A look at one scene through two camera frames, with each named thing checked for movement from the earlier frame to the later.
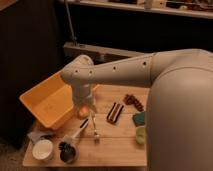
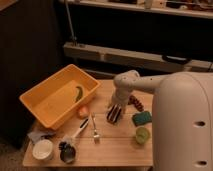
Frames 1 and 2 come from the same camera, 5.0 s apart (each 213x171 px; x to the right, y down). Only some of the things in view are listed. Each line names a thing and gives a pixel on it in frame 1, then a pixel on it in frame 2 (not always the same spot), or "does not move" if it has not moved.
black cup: [68, 152] does not move
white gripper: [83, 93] to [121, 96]
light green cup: [141, 134] does not move
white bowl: [42, 149] does not move
